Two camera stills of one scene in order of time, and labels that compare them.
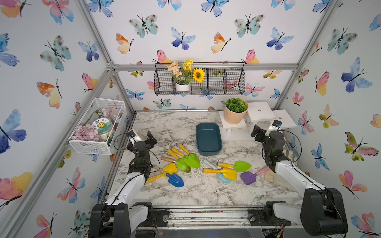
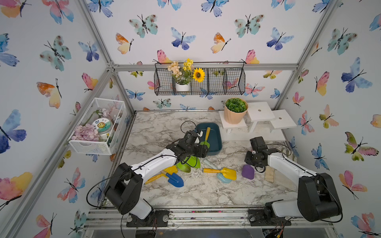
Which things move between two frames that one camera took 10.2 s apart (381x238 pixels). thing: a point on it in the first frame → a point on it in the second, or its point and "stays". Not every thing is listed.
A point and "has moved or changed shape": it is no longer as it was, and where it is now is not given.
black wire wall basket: [220, 78] stays
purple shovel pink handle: [249, 178] has moved or changed shape
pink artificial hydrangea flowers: [86, 133] stays
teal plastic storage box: [209, 138] stays
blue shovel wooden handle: [173, 179] stays
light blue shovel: [220, 175] stays
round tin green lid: [102, 125] stays
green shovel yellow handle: [192, 159] stays
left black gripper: [147, 143] → [201, 152]
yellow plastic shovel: [229, 173] stays
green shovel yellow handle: [239, 166] → [205, 143]
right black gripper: [261, 136] → [246, 158]
